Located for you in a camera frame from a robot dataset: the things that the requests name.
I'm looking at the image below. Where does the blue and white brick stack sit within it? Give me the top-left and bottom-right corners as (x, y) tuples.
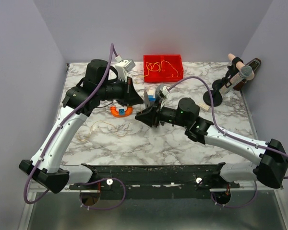
(147, 89), (156, 101)

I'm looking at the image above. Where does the orange curved toy track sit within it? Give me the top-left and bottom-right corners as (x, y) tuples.
(110, 106), (133, 117)

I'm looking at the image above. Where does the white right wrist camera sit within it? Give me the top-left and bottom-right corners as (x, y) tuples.
(156, 84), (169, 99)

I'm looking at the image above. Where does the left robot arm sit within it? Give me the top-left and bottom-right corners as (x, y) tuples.
(19, 57), (144, 194)

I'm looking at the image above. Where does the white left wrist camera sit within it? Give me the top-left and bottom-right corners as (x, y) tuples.
(114, 55), (135, 82)

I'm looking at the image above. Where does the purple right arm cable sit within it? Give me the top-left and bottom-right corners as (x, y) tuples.
(167, 76), (288, 208)

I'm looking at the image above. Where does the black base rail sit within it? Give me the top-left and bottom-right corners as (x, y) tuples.
(69, 163), (239, 200)

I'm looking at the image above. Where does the yellow cable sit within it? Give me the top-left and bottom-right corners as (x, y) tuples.
(75, 59), (180, 142)

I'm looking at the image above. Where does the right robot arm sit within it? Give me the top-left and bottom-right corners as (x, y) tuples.
(152, 98), (288, 189)

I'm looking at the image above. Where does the black microphone stand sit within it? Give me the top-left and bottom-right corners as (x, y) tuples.
(203, 57), (243, 107)

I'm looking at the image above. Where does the rhinestone microphone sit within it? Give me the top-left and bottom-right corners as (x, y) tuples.
(219, 66), (254, 95)

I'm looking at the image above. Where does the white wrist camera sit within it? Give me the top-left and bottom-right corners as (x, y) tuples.
(156, 84), (169, 99)
(114, 55), (135, 82)

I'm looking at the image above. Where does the cream toy brick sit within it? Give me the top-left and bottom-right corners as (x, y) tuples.
(198, 103), (210, 112)

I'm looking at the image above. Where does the red plastic bin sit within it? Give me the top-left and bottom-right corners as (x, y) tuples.
(143, 54), (184, 83)

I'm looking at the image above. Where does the brown box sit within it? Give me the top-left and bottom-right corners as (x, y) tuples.
(233, 58), (262, 91)

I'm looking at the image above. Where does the dark grey perforated spool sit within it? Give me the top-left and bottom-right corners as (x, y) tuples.
(144, 91), (151, 108)

